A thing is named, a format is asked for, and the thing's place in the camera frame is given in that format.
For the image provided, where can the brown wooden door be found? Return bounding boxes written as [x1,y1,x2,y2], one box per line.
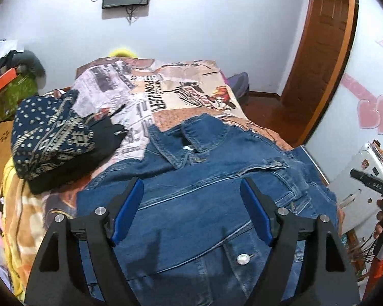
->
[280,0,352,145]

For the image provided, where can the yellow round object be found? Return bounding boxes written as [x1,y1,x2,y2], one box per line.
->
[109,48,138,58]

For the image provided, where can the blue denim jacket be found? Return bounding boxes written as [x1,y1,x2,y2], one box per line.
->
[76,112,339,304]

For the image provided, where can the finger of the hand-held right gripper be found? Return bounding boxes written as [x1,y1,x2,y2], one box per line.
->
[350,169,383,201]

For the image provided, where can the pink heart wall stickers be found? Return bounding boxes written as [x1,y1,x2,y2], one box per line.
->
[340,73,383,138]

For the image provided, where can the purple bag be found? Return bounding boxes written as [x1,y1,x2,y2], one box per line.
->
[224,73,250,105]

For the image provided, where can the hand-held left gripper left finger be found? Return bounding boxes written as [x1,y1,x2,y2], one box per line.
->
[24,177,144,306]

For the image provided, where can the printed blanket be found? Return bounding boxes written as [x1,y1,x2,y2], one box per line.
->
[43,57,294,230]

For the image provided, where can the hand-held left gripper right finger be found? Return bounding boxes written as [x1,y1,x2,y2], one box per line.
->
[240,177,362,306]

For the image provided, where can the orange box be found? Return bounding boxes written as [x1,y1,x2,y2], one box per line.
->
[0,68,20,95]

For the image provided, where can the white appliance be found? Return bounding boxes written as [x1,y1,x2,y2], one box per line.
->
[327,142,383,236]

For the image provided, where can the navy patterned folded cloth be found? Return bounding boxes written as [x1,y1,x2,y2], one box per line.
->
[11,89,95,180]

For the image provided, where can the black folded garment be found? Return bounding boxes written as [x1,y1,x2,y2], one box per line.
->
[28,115,129,196]

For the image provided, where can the orange yellow plush blanket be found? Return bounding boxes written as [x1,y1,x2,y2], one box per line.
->
[1,158,52,297]

